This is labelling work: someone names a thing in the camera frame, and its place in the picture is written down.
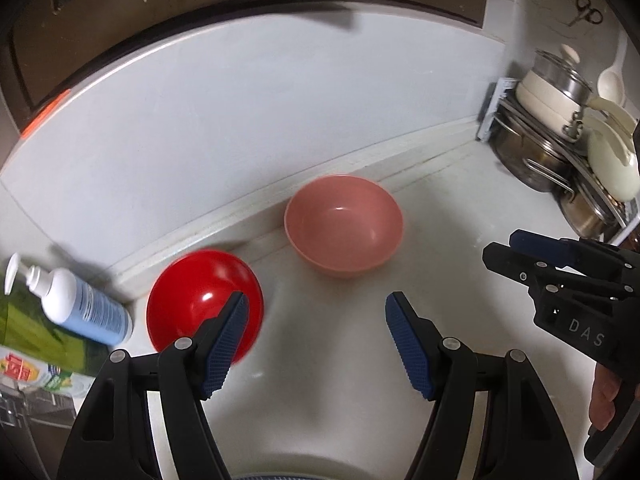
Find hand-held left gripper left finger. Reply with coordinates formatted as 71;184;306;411
57;291;250;480

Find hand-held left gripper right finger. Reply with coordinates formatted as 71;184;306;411
385;291;576;480

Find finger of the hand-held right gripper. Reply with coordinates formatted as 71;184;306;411
482;242;630;302
510;229;636;271

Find red bowl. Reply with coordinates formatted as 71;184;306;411
146;249;265;363

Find pink bowl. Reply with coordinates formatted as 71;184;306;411
284;175;404;279

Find person's right hand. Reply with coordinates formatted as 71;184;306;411
589;362;624;430

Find tall steel pot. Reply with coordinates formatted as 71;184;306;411
557;180;621;238

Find wide steel pot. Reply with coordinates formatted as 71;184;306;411
490;110;573;193

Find grey kitchen rack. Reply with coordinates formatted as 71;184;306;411
477;77;640;246

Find large white ceramic pot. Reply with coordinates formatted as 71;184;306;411
586;119;640;202

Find cream saucepan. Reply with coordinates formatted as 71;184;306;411
515;67;638;141

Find white pump bottle blue label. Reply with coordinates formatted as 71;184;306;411
4;254;134;346

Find steel lid with white knob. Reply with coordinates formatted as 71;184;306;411
530;44;593;106

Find white plastic spoon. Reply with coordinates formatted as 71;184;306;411
597;35;629;106

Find red label packet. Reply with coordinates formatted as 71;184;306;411
0;350;96;396

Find green packet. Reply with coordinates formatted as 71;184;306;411
0;287;101;376

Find dark cooktop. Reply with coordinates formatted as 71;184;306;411
0;387;81;466

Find hanging metal scissors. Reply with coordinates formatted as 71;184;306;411
567;0;604;27

